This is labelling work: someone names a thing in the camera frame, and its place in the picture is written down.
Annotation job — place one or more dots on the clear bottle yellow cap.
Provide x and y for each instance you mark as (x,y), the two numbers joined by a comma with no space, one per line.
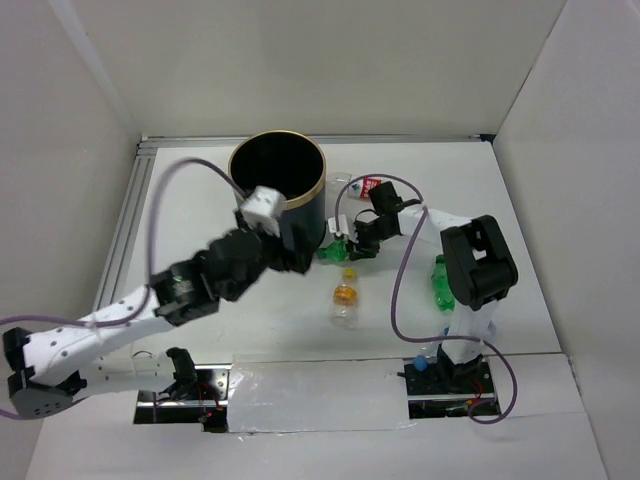
(345,300)

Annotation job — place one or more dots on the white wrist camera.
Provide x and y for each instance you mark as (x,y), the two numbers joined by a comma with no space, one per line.
(262,210)
(340,226)

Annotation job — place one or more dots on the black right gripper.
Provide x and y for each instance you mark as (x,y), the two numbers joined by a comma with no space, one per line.
(362,248)

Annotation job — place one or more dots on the small green bottle right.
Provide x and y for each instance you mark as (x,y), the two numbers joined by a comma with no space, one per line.
(443,296)

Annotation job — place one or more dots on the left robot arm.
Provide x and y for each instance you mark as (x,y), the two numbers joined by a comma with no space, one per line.
(54,370)

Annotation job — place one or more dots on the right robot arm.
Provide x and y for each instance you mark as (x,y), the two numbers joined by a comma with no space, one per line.
(479,268)

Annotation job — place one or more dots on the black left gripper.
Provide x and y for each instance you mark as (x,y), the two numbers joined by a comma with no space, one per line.
(300,259)

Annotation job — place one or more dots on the aluminium frame rail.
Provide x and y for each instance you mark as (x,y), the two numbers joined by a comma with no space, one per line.
(286,317)

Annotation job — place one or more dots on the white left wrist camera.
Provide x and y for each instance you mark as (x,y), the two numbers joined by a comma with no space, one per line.
(262,210)

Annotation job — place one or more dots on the clear bottle blue label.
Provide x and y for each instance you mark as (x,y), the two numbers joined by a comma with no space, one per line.
(428,353)

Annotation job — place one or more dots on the black bin gold rim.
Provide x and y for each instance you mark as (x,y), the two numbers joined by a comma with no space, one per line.
(295,166)

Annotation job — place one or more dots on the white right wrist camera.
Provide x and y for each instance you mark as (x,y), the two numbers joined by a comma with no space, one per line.
(340,226)

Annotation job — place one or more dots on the clear bottle red label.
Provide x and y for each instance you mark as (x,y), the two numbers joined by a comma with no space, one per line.
(357,190)

